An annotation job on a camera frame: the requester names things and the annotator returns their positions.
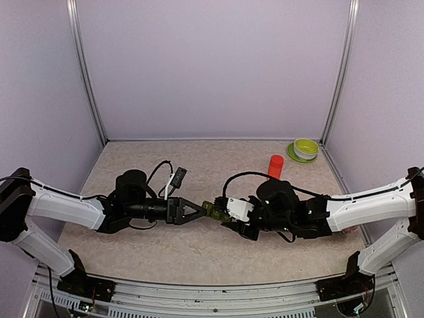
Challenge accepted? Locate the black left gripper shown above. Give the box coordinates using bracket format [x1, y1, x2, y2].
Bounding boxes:
[126, 197, 207, 225]

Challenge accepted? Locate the green pill organizer box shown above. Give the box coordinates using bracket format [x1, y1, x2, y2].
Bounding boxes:
[202, 201, 231, 223]

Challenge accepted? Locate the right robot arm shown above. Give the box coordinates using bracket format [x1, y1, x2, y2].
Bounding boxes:
[214, 167, 423, 294]

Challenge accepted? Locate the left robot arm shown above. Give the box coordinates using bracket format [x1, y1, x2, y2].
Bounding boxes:
[1, 168, 207, 295]

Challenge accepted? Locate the orange pill bottle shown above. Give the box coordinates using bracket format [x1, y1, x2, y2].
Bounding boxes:
[268, 154, 284, 180]

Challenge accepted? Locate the green plate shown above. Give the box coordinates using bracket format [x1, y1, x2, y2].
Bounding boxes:
[286, 142, 318, 163]

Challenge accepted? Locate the white bowl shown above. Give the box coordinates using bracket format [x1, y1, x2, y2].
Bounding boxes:
[293, 146, 319, 161]

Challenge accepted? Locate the lime green bowl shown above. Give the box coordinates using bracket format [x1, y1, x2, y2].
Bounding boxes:
[293, 138, 319, 155]

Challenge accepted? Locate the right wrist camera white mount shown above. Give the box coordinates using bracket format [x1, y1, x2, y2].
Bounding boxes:
[226, 197, 254, 223]

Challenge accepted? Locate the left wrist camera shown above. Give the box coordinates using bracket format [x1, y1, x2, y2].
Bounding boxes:
[164, 167, 187, 199]

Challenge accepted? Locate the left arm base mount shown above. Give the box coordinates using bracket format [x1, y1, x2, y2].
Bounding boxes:
[57, 250, 115, 303]

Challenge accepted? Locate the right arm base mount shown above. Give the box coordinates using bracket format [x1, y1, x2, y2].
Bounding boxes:
[315, 251, 375, 301]

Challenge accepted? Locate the left aluminium frame post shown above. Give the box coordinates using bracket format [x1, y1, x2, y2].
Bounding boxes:
[66, 0, 109, 148]

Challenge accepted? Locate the aluminium frame post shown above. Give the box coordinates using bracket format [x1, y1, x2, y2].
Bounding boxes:
[66, 0, 109, 148]
[320, 0, 360, 148]

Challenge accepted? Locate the front aluminium rail base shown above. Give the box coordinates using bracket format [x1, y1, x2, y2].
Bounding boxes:
[20, 265, 408, 317]

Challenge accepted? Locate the right aluminium frame post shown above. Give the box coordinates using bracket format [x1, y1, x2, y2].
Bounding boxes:
[320, 0, 360, 148]

